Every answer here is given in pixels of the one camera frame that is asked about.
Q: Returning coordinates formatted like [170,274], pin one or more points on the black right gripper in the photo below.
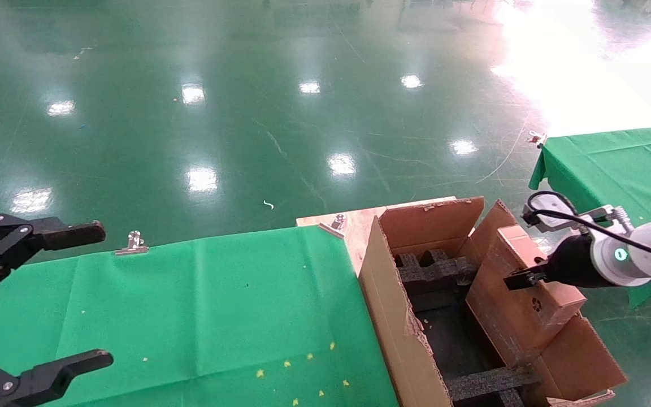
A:
[571,263]

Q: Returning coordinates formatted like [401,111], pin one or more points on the long cardboard box with hole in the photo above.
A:
[500,316]

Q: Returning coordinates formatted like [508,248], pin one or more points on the large open cardboard carton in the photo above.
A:
[393,316]

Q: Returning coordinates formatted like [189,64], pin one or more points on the black foam insert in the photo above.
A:
[489,381]
[438,270]

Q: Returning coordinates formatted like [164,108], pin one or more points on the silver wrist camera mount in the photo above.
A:
[557,221]

